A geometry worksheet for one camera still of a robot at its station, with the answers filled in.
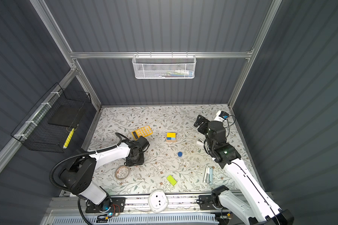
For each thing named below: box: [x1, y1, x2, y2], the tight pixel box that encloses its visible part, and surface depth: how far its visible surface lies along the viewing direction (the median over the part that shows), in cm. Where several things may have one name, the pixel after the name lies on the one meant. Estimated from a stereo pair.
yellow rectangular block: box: [166, 132, 177, 138], surface depth 99 cm
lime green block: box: [166, 174, 177, 187], surface depth 83 cm
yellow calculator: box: [131, 125, 154, 141], surface depth 104 cm
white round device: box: [147, 189, 169, 214], surface depth 74 cm
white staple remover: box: [196, 138, 205, 147], surface depth 98 cm
